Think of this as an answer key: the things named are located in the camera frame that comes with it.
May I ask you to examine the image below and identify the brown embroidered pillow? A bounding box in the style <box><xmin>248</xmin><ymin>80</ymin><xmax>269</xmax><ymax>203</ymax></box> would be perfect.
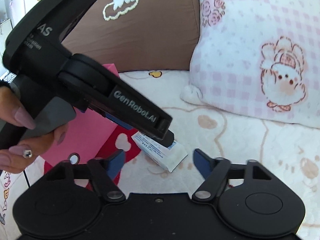
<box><xmin>63</xmin><ymin>0</ymin><xmax>200</xmax><ymax>72</ymax></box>

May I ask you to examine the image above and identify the pink checkered cartoon pillow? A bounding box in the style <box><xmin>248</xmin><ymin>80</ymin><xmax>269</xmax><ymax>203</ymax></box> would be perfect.
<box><xmin>181</xmin><ymin>0</ymin><xmax>319</xmax><ymax>128</ymax></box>

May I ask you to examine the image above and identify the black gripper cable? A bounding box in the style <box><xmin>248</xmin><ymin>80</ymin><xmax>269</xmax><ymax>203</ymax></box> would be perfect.
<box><xmin>23</xmin><ymin>171</ymin><xmax>32</xmax><ymax>189</ymax></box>

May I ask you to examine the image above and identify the white cartoon bear blanket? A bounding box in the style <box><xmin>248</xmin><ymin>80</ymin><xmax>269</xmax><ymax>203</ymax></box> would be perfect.
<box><xmin>1</xmin><ymin>71</ymin><xmax>319</xmax><ymax>239</ymax></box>

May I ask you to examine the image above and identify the white blue soap box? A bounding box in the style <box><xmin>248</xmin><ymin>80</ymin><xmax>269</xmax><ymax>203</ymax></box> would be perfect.
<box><xmin>131</xmin><ymin>132</ymin><xmax>188</xmax><ymax>173</ymax></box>

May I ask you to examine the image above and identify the pink cardboard box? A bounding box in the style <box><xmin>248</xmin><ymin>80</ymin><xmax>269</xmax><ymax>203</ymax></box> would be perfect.
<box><xmin>39</xmin><ymin>63</ymin><xmax>119</xmax><ymax>188</ymax></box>

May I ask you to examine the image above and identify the person's left hand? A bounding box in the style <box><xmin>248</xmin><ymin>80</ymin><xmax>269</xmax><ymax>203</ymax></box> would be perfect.
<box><xmin>1</xmin><ymin>82</ymin><xmax>68</xmax><ymax>174</ymax></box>

